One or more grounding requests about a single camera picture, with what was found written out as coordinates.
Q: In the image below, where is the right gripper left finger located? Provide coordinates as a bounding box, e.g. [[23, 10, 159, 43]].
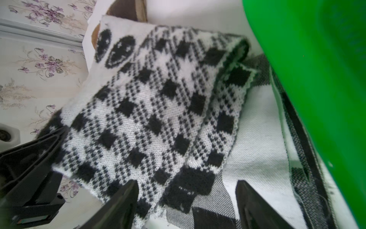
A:
[[80, 180, 139, 229]]

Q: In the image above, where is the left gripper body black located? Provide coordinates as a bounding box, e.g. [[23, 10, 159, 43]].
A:
[[1, 127, 69, 229]]

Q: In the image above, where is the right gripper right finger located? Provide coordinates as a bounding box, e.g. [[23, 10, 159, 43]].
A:
[[235, 180, 292, 229]]

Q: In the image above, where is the grey black checkered scarf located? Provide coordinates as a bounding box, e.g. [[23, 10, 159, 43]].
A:
[[162, 55, 343, 229]]

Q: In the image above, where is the black white knitted smiley scarf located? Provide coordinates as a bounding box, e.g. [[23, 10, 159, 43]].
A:
[[38, 15, 256, 229]]

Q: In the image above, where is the green plastic basket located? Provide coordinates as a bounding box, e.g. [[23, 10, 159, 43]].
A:
[[243, 1, 366, 229]]

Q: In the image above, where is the brown plaid fringed scarf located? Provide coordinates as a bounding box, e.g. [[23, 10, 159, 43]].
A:
[[101, 0, 148, 23]]

